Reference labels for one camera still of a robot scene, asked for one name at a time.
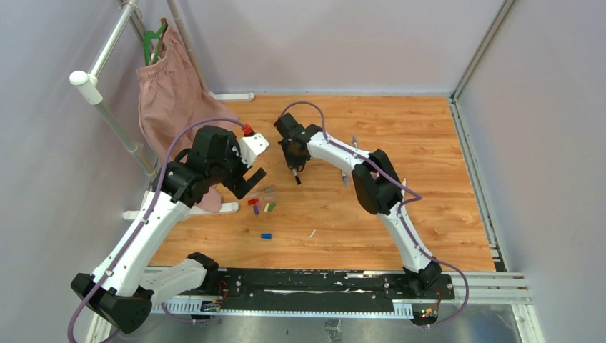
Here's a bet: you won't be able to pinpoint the black cap marker pen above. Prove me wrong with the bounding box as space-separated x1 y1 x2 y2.
292 169 302 185

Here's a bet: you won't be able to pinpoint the purple cap marker pen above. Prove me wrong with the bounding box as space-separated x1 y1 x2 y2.
341 171 349 187

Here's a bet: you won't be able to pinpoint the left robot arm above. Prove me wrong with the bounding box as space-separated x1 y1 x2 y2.
71 125 269 334

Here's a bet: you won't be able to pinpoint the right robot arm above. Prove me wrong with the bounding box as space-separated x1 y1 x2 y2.
274 113 442 299

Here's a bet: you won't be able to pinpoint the pink cloth shorts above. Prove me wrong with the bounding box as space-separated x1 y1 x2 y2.
136 24 240 212

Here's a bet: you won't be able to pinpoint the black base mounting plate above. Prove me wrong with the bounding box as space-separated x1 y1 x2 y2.
188 268 455 315

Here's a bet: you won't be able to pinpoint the green clothes hanger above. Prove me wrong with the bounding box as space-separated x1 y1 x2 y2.
143 20 168 66

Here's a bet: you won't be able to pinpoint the white clothes rack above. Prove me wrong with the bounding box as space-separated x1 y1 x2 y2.
69 0 254 222

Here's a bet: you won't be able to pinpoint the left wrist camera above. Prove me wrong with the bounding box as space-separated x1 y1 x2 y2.
238 124 269 168

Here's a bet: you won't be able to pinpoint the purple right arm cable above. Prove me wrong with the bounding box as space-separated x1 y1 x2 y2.
280 101 470 329

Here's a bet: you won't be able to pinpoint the grey aluminium frame rail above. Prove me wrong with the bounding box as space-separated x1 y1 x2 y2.
449 1 545 342

